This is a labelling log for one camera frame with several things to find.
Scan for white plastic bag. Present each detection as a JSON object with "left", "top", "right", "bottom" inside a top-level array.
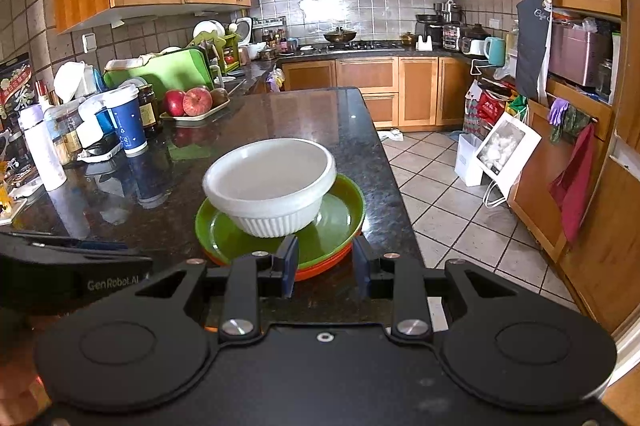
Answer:
[{"left": 53, "top": 61, "right": 96, "bottom": 105}]

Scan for green dish rack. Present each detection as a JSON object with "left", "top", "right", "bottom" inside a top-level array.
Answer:
[{"left": 192, "top": 31, "right": 241, "bottom": 76}]

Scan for clear plastic jar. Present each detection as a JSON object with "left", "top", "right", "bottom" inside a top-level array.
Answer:
[{"left": 47, "top": 103, "right": 84, "bottom": 165}]

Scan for yellow figure stand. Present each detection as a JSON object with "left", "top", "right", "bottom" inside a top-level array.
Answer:
[{"left": 0, "top": 176, "right": 27, "bottom": 225}]

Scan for orange plastic plate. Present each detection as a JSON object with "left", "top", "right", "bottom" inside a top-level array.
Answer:
[{"left": 199, "top": 226, "right": 364, "bottom": 282}]

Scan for plain white paper bag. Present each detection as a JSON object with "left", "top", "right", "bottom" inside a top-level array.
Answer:
[{"left": 454, "top": 133, "right": 489, "bottom": 187}]

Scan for black food tray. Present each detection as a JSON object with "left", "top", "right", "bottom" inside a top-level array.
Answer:
[{"left": 77, "top": 138, "right": 124, "bottom": 164}]

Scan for dark sauce jar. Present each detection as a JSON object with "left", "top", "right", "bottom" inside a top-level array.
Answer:
[{"left": 137, "top": 84, "right": 160, "bottom": 130}]

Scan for wooden lower cabinets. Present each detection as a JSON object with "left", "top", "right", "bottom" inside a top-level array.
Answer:
[{"left": 279, "top": 56, "right": 474, "bottom": 130}]

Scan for blue paper cup white lid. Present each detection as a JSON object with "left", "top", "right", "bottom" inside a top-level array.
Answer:
[{"left": 103, "top": 83, "right": 149, "bottom": 156}]

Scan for black tea packet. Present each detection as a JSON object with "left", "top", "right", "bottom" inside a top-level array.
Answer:
[{"left": 0, "top": 52, "right": 34, "bottom": 133}]

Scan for red gift bag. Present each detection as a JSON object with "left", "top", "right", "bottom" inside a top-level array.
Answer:
[{"left": 462, "top": 85, "right": 507, "bottom": 138}]

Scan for white windowed paper bag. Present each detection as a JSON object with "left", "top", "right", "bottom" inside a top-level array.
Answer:
[{"left": 474, "top": 111, "right": 543, "bottom": 200}]

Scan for white water bottle purple lid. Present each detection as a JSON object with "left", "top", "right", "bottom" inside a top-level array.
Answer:
[{"left": 18, "top": 104, "right": 68, "bottom": 192}]

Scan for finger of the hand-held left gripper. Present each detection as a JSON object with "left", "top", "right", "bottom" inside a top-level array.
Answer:
[{"left": 10, "top": 230, "right": 130, "bottom": 253}]

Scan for green plastic plate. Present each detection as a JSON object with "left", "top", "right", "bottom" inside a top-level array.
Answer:
[{"left": 194, "top": 173, "right": 367, "bottom": 268}]

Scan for white and blue tissue pack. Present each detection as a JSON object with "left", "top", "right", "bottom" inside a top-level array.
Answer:
[{"left": 77, "top": 105, "right": 116, "bottom": 147}]

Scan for gas stove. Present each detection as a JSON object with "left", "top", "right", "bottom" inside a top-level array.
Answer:
[{"left": 327, "top": 41, "right": 405, "bottom": 52}]

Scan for beige foam tray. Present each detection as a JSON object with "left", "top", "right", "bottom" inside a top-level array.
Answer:
[{"left": 158, "top": 98, "right": 232, "bottom": 122}]

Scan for green cutting board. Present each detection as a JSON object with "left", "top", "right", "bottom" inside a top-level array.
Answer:
[{"left": 103, "top": 47, "right": 216, "bottom": 92}]

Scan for teal kettle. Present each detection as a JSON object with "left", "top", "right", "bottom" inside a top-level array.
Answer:
[{"left": 483, "top": 37, "right": 507, "bottom": 66}]

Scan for white dinner plate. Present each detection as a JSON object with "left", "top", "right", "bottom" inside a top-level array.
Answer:
[{"left": 192, "top": 20, "right": 226, "bottom": 41}]

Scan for dark wok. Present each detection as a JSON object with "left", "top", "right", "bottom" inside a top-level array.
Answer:
[{"left": 323, "top": 27, "right": 357, "bottom": 44}]

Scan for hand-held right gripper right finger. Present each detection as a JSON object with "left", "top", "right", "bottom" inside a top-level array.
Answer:
[{"left": 351, "top": 237, "right": 519, "bottom": 341}]

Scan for dark apron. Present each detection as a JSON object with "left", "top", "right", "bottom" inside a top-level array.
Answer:
[{"left": 514, "top": 0, "right": 554, "bottom": 105}]

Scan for purple rubber gloves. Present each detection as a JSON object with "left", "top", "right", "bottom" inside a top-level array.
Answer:
[{"left": 547, "top": 97, "right": 571, "bottom": 126}]

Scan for pink countertop oven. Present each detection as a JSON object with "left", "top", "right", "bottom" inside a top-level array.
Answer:
[{"left": 548, "top": 22, "right": 614, "bottom": 88}]

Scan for wooden side cabinet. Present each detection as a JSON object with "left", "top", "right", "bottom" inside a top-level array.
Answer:
[{"left": 507, "top": 81, "right": 640, "bottom": 333}]

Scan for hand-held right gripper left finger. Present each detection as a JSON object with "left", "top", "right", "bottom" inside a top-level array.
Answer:
[{"left": 134, "top": 235, "right": 301, "bottom": 341}]

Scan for red cloth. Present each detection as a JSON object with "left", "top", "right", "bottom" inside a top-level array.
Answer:
[{"left": 548, "top": 123, "right": 597, "bottom": 245}]

